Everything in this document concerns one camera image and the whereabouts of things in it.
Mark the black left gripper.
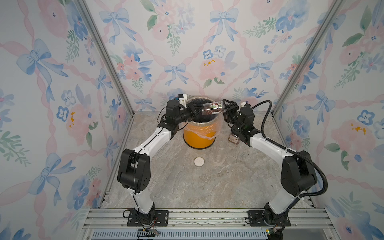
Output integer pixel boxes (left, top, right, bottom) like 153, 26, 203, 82
175, 104, 204, 127

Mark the white-lidded flower tea jar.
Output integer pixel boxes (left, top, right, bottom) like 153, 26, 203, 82
201, 102, 225, 116

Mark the labelled flower tea jar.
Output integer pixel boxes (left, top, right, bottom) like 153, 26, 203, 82
228, 134, 240, 145

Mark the white flower tea jar lid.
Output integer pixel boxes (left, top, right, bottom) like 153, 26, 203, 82
194, 157, 205, 167

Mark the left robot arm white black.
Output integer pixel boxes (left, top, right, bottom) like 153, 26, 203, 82
117, 99, 203, 226

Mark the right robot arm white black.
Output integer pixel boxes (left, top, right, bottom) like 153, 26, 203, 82
223, 100, 318, 227

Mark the orange trash bin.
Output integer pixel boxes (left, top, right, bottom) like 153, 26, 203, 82
183, 97, 224, 149

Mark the clear plastic bin liner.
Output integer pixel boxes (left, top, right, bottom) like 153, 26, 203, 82
183, 112, 223, 141

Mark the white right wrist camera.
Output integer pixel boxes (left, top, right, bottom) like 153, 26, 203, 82
239, 102, 252, 109

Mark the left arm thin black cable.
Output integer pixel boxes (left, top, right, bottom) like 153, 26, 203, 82
121, 104, 190, 220

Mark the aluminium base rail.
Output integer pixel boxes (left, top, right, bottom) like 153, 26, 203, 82
77, 209, 340, 240

